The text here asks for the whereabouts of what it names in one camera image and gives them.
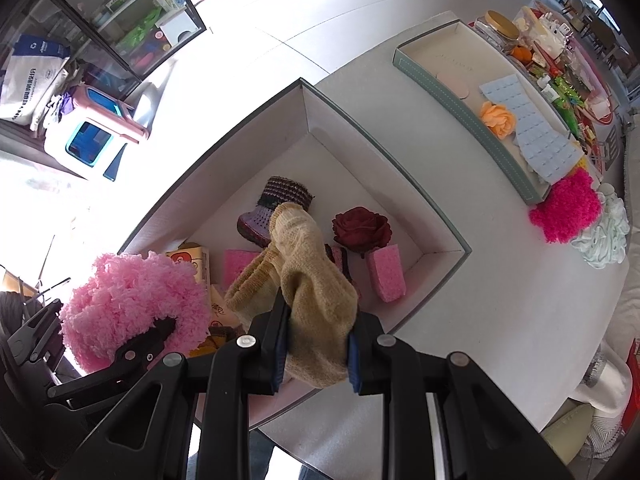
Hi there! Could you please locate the purple cloth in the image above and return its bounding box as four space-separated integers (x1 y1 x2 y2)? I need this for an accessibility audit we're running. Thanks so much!
47 92 76 121

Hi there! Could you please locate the white printed bag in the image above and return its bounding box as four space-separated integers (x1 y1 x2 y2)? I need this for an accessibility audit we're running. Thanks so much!
0 35 71 128

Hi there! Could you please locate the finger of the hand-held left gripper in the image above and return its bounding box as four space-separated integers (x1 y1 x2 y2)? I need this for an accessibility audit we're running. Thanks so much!
7 299 64 367
47 316 179 402

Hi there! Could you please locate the gold lid jar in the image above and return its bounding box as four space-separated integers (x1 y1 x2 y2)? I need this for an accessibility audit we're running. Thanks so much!
472 10 523 53

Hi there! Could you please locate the shallow grey box lid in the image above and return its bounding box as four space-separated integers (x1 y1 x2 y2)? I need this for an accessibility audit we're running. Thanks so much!
393 20 576 206

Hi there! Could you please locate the mint green cloth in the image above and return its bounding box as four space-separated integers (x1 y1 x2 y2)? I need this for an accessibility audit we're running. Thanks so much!
570 183 631 269

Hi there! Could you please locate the yellow tissue packet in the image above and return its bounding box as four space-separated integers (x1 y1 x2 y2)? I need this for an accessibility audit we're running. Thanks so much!
165 242 211 291
207 285 238 331

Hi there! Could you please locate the dark knitted bootie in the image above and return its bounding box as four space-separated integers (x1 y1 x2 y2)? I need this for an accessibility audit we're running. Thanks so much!
236 176 317 248

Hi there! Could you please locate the beige sock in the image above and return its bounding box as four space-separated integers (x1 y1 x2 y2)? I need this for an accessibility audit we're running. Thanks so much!
224 201 362 389

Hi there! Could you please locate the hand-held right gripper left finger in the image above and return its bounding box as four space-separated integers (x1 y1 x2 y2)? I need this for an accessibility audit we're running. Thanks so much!
62 305 293 480

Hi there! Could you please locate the cream leather sofa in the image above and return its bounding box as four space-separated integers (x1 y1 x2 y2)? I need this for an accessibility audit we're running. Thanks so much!
542 405 601 466

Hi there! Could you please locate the blue dotted cloth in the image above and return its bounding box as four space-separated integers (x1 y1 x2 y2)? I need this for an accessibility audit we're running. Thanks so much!
479 74 581 183

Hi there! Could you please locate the pink sponge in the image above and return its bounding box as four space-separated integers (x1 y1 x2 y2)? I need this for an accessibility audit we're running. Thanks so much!
222 249 263 288
364 244 407 303

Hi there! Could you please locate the magenta fluffy cloth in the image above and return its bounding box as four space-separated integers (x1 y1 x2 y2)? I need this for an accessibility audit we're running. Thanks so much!
529 166 602 244

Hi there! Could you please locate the person's leg in jeans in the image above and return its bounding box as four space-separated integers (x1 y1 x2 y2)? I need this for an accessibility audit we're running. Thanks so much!
250 431 276 480

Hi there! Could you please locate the orange fabric rose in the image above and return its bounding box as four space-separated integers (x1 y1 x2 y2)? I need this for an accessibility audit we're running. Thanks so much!
479 101 517 138

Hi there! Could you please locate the red fabric rose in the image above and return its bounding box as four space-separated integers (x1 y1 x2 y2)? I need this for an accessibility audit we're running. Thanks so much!
332 206 393 260

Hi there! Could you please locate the pink fluffy cloth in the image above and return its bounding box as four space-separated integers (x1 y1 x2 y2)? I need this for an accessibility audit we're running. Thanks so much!
59 252 212 373

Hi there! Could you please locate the glass display cabinet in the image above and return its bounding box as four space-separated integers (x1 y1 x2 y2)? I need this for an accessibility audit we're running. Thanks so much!
30 0 208 86

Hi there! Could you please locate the pile of assorted small goods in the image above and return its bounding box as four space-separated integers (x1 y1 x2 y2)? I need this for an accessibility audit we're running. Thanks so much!
515 5 621 141

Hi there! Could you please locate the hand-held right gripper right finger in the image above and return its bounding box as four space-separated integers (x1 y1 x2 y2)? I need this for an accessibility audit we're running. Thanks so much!
347 312 576 480

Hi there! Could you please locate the dining table with chairs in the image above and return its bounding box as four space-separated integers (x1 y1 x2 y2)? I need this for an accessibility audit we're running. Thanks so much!
565 0 636 72

